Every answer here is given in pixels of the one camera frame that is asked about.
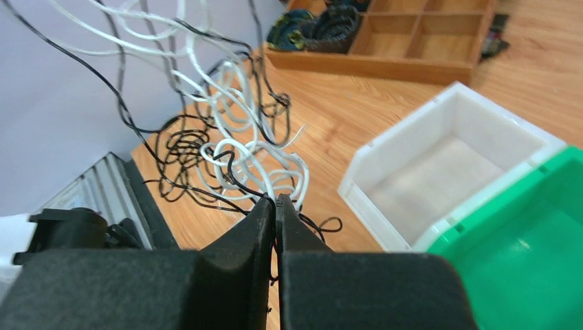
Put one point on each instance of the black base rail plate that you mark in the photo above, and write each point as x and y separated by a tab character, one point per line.
155	224

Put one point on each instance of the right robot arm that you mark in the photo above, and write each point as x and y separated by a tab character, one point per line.
79	228

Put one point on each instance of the black coiled strap four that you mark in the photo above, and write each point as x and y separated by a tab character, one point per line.
333	31

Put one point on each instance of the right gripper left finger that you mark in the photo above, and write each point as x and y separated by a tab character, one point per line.
223	286

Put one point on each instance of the wooden compartment tray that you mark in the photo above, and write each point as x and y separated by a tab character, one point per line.
426	41

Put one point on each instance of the green plastic bin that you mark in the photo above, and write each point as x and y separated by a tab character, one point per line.
520	255

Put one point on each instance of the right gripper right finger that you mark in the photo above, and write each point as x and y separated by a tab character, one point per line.
323	289

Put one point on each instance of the plaid cloth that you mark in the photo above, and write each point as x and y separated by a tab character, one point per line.
494	43

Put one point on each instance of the white plastic bin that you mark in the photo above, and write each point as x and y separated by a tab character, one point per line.
439	164

